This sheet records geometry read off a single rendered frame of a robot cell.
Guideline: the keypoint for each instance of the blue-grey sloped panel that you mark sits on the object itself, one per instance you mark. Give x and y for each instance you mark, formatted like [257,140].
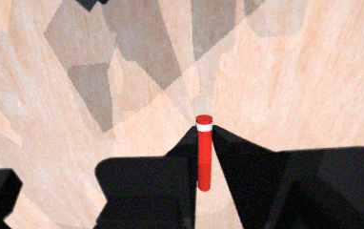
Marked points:
[89,4]

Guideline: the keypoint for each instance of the red peg with grey band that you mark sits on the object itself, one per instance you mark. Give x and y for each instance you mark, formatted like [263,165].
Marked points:
[204,174]

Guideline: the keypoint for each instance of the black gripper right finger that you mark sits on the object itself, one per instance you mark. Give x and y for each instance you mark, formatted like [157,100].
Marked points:
[259,179]

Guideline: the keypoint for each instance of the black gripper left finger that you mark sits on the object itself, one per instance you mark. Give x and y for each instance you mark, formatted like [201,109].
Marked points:
[173,174]

